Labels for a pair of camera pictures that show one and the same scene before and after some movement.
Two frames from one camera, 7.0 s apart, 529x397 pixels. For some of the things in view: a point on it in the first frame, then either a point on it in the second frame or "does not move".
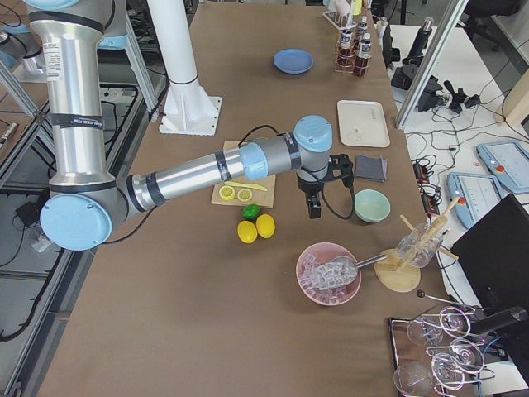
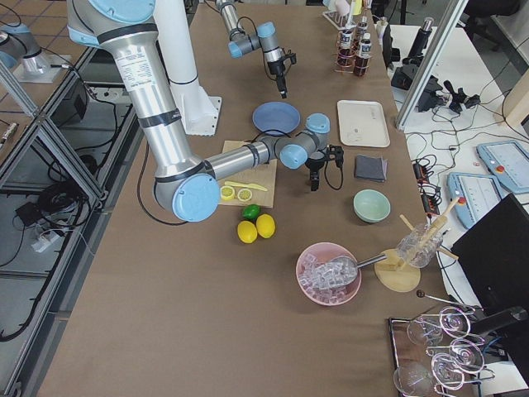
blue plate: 293,60 -> 276,118
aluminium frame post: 431,63 does not move
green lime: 250,212 does not move
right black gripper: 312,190 -> 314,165
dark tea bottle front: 361,63 does not move
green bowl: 371,206 does not move
